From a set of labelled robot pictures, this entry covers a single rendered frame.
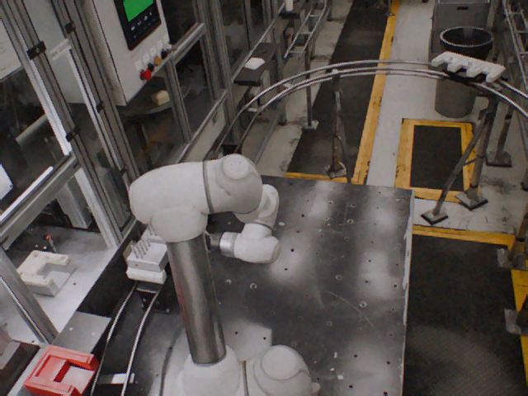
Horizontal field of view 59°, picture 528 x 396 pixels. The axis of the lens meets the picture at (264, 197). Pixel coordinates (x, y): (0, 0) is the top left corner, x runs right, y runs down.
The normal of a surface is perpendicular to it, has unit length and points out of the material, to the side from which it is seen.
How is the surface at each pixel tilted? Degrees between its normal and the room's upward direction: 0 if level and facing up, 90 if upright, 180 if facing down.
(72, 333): 0
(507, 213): 0
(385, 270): 0
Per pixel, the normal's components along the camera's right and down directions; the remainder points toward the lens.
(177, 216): 0.07, 0.40
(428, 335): -0.10, -0.76
